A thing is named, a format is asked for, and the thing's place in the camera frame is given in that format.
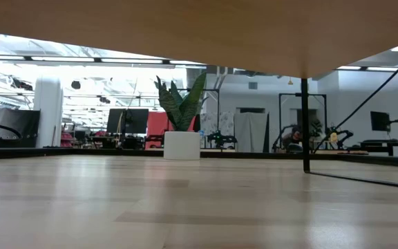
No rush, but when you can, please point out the black monitor on arm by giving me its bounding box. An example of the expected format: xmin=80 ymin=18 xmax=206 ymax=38
xmin=370 ymin=111 xmax=398 ymax=142

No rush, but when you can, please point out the white patterned panel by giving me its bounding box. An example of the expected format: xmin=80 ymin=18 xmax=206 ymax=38
xmin=200 ymin=111 xmax=236 ymax=140

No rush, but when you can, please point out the green plant white pot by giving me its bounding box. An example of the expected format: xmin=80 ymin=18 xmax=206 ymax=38
xmin=153 ymin=71 xmax=209 ymax=161

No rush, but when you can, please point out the red panel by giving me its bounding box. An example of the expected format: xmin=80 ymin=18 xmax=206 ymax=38
xmin=145 ymin=111 xmax=197 ymax=150

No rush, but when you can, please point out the grey curtain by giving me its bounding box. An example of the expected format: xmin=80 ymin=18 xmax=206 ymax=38
xmin=233 ymin=112 xmax=269 ymax=154

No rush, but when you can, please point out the black monitor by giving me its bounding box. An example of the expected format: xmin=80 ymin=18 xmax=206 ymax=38
xmin=106 ymin=108 xmax=150 ymax=135

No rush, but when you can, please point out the person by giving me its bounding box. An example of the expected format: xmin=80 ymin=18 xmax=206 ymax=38
xmin=281 ymin=127 xmax=304 ymax=153

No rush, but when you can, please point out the white column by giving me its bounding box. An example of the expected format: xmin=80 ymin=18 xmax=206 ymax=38
xmin=33 ymin=76 xmax=64 ymax=149

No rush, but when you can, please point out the black fabric panel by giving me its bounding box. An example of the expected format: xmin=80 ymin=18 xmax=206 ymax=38
xmin=0 ymin=108 xmax=41 ymax=149

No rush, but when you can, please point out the black low table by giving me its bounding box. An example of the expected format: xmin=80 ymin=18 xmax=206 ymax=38
xmin=359 ymin=138 xmax=398 ymax=156

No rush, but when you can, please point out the black rack frame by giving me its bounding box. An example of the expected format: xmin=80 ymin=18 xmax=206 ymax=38
xmin=277 ymin=92 xmax=328 ymax=153

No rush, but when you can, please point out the wooden tray with black handles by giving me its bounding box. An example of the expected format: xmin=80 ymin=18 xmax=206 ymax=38
xmin=0 ymin=0 xmax=398 ymax=191

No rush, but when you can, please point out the black curved cable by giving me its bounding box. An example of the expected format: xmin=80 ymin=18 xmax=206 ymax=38
xmin=0 ymin=109 xmax=23 ymax=148

